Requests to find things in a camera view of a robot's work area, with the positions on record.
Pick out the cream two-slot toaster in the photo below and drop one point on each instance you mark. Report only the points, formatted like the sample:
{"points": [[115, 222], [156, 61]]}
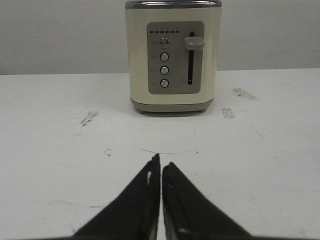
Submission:
{"points": [[172, 54]]}

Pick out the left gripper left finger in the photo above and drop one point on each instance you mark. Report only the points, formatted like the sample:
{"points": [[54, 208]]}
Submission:
{"points": [[134, 214]]}

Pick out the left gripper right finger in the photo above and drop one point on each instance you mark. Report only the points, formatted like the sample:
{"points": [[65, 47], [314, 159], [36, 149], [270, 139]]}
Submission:
{"points": [[189, 215]]}

